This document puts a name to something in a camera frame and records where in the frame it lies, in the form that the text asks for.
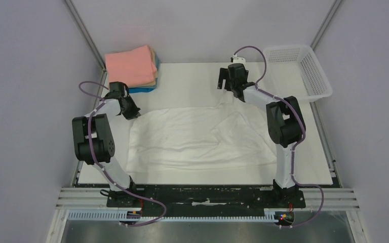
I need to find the pink folded t shirt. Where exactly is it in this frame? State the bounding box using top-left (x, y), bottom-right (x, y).
top-left (104, 45), bottom-right (158, 90)

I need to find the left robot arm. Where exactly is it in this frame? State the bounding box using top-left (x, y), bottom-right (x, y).
top-left (71, 82), bottom-right (140, 207)

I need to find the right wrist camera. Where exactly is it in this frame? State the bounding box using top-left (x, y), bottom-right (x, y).
top-left (231, 55), bottom-right (246, 65)

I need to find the blue folded t shirt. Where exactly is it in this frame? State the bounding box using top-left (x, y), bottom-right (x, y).
top-left (129, 55), bottom-right (161, 94)

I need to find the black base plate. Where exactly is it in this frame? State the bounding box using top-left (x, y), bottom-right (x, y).
top-left (99, 184), bottom-right (306, 217)

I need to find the white t shirt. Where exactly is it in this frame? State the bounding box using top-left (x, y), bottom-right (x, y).
top-left (126, 95), bottom-right (277, 173)

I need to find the aluminium frame rail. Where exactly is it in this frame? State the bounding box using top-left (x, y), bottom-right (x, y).
top-left (47, 185), bottom-right (369, 242)

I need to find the white plastic basket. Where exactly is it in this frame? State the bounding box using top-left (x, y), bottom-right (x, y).
top-left (261, 45), bottom-right (333, 102)

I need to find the white cable duct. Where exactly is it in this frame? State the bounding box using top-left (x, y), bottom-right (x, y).
top-left (67, 210), bottom-right (280, 223)

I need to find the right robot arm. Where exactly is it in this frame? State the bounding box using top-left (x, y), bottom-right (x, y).
top-left (217, 63), bottom-right (306, 207)

